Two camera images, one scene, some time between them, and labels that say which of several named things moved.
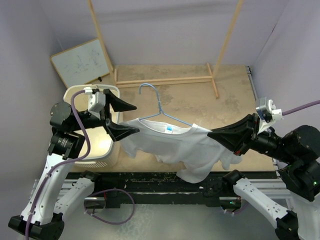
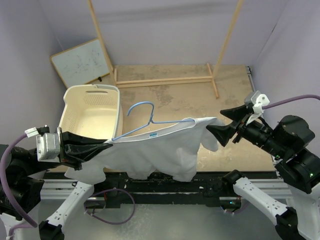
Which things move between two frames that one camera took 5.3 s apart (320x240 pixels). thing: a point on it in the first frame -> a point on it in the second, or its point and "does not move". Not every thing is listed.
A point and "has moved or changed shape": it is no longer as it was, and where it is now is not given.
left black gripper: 116,131 -> 72,154
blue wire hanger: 161,110 -> 150,121
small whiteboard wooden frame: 81,63 does not move
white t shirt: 189,148 has moved or changed shape
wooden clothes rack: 156,81 does not move
